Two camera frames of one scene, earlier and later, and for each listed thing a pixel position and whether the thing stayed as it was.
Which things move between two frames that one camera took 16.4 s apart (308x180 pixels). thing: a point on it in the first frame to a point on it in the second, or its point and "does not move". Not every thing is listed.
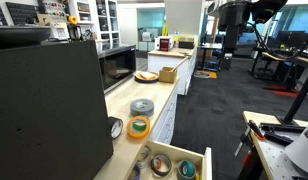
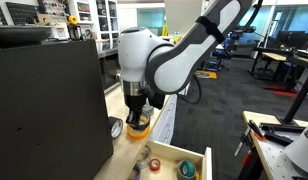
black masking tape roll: [158, 172] to [141, 126]
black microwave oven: [116, 65] does not move
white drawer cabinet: [164, 130] does not move
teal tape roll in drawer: [186, 169] does not move
